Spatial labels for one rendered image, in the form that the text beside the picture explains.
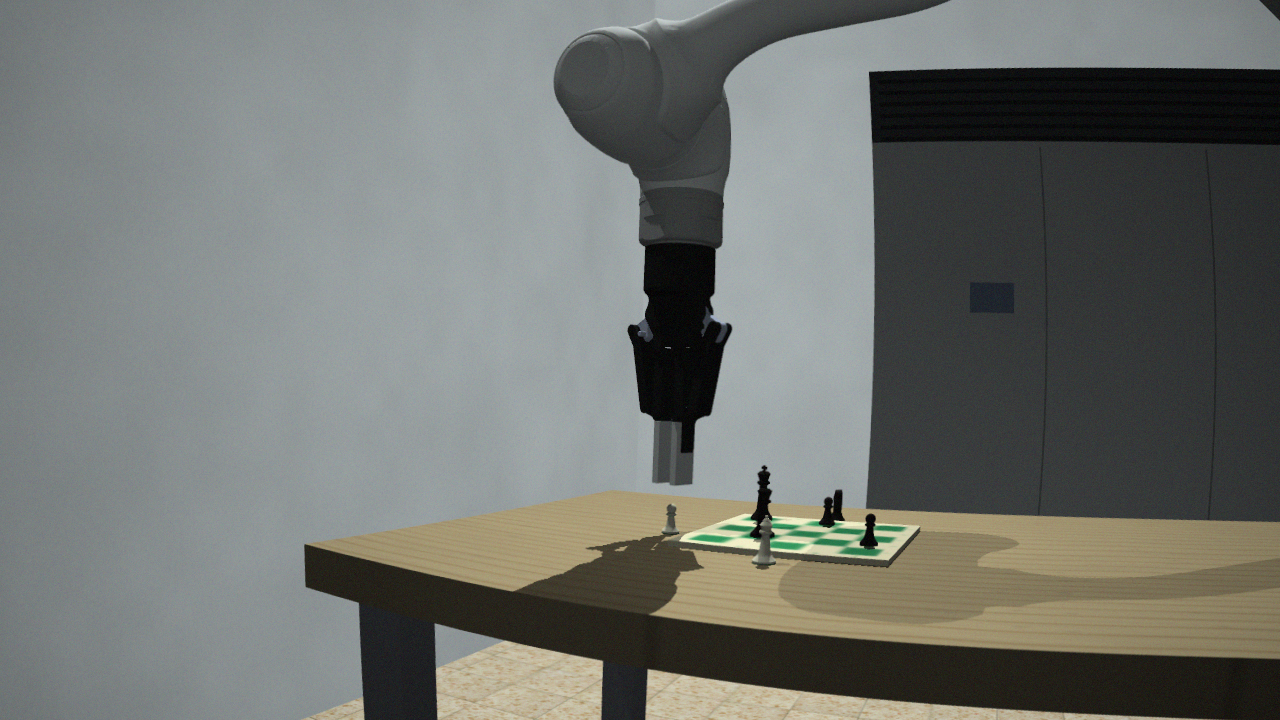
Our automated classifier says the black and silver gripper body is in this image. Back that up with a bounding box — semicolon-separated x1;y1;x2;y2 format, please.
644;243;716;348

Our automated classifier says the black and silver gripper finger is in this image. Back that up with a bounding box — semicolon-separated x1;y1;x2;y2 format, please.
669;307;732;486
628;313;675;483

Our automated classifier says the white bishop chess piece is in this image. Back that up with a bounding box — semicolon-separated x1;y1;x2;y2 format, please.
753;516;776;565

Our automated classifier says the green and cream chessboard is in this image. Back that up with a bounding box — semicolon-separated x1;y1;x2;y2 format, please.
668;514;920;568

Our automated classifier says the white pawn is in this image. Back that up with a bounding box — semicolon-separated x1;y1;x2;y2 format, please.
662;503;678;534

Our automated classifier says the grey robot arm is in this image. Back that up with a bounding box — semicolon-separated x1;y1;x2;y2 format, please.
554;0;950;249

